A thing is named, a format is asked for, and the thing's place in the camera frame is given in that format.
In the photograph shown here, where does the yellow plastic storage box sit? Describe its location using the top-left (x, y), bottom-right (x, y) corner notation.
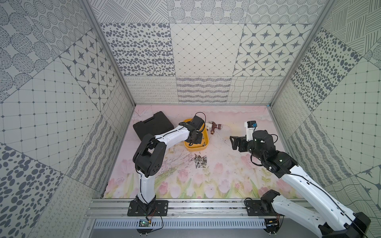
top-left (183, 118), bottom-right (210, 152)

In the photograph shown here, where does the pile of silver bits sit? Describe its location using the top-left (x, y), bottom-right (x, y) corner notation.
top-left (192, 155), bottom-right (207, 168)

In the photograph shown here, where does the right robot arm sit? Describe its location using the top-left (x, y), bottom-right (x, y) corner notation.
top-left (230, 130), bottom-right (371, 238)

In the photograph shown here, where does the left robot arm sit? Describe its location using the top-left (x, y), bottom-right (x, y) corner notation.
top-left (133, 115), bottom-right (206, 206)

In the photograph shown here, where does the red and white valve fitting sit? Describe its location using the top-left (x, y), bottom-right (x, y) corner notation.
top-left (206, 121), bottom-right (222, 135)

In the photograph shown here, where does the black plastic tool case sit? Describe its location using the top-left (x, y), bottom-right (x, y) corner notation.
top-left (133, 111), bottom-right (175, 140)

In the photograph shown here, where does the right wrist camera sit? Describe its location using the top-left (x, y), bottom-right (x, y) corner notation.
top-left (244, 121), bottom-right (257, 141)

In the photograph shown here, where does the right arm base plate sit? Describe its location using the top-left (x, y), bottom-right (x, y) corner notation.
top-left (244, 198), bottom-right (283, 217)

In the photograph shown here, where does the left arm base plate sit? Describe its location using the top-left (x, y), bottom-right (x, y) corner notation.
top-left (128, 199), bottom-right (169, 217)

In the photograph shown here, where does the white slotted cable duct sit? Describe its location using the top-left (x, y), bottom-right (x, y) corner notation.
top-left (93, 218), bottom-right (266, 229)

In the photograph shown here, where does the aluminium rail frame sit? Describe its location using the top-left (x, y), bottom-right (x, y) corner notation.
top-left (84, 198), bottom-right (277, 219)

